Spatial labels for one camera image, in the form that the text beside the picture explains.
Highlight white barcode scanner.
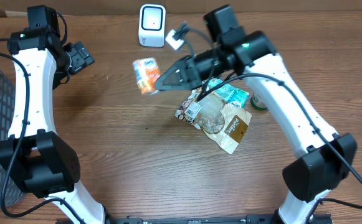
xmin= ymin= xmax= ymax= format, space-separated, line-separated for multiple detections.
xmin=138 ymin=4 xmax=166 ymax=48

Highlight orange small packet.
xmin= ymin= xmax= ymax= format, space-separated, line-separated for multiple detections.
xmin=133 ymin=57 xmax=161 ymax=95

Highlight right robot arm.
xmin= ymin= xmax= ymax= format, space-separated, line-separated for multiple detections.
xmin=155 ymin=5 xmax=357 ymax=223

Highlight teal snack packet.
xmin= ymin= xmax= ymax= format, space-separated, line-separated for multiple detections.
xmin=207 ymin=78 xmax=236 ymax=103

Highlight beige snack bag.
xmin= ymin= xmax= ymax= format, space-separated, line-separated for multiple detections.
xmin=175 ymin=88 xmax=252 ymax=154

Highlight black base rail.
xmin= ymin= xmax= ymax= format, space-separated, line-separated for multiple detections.
xmin=55 ymin=213 xmax=334 ymax=224

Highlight green tissue packet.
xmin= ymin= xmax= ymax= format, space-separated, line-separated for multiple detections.
xmin=229 ymin=88 xmax=250 ymax=108

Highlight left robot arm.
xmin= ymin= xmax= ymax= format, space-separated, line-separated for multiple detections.
xmin=0 ymin=5 xmax=110 ymax=223

